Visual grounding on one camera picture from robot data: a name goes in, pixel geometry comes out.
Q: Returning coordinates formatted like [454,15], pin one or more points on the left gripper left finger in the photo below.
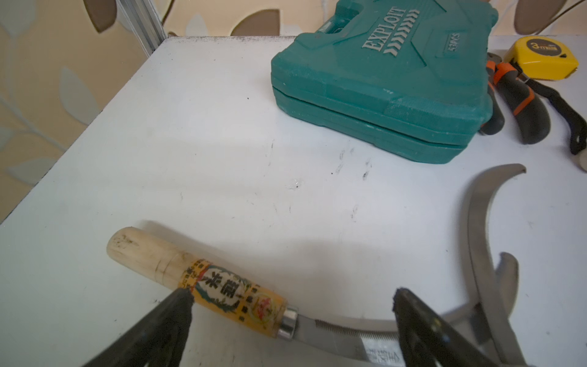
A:
[158,339]

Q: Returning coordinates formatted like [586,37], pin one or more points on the black red handled pliers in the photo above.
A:
[525,106]

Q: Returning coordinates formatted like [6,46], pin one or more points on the green plastic tool case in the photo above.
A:
[408,77]

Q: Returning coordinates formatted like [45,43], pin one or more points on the sickle wooden handle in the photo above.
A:
[484,188]
[241,300]

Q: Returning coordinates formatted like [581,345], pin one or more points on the yellow black tape measure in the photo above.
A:
[537,59]

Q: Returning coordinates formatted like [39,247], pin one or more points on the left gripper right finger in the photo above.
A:
[428,340]

